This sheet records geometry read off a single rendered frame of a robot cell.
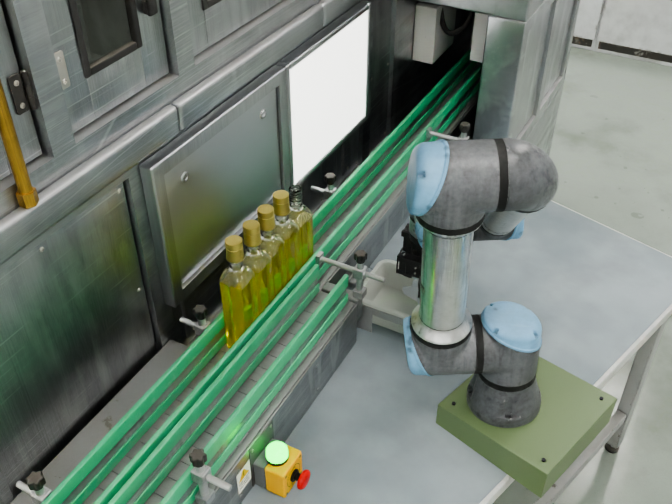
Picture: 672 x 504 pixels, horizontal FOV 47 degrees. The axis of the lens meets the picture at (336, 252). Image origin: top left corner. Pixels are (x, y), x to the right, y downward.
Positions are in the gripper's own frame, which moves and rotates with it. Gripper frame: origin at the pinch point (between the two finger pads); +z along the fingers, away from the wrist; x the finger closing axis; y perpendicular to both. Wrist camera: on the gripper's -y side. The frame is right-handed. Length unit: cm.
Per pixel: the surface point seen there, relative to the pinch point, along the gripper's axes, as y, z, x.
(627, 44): 6, 72, -345
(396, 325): 3.2, 0.6, 10.7
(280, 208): 25.9, -33.2, 22.8
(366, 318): 10.9, 1.6, 10.9
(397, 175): 22.3, -11.1, -30.9
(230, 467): 12, -7, 66
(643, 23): 0, 58, -345
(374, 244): 20.3, -0.6, -13.0
